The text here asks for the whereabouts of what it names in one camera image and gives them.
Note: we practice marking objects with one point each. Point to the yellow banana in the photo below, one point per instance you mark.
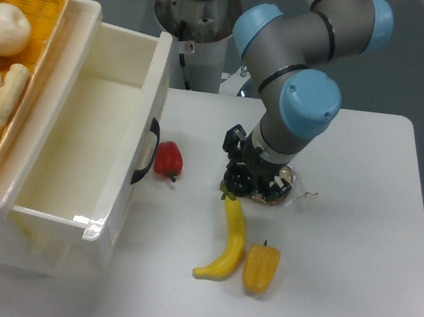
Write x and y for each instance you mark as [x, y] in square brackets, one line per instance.
[232, 255]

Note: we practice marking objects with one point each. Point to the white drawer cabinet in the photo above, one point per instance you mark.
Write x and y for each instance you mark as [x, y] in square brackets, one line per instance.
[24, 142]

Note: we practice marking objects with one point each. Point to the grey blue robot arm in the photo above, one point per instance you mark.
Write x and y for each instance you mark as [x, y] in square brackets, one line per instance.
[281, 55]

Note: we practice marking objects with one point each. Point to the open white upper drawer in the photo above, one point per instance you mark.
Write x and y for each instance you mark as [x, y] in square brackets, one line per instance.
[74, 201]

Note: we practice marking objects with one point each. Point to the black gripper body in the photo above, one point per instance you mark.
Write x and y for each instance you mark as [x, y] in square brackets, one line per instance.
[263, 162]

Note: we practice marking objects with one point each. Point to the red bell pepper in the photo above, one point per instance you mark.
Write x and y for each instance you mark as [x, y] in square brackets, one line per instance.
[168, 161]

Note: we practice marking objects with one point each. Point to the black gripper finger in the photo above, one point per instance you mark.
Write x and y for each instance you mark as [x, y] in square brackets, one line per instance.
[278, 188]
[233, 140]

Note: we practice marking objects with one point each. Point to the white round onion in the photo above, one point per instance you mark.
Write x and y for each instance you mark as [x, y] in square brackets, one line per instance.
[15, 30]

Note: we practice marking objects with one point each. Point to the black drawer handle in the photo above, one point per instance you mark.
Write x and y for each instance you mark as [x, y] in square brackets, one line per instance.
[148, 153]

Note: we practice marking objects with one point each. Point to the beige bread roll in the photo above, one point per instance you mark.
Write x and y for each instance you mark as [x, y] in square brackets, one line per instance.
[13, 86]

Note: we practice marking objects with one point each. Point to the yellow bell pepper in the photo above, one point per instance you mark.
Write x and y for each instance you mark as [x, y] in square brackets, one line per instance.
[260, 267]

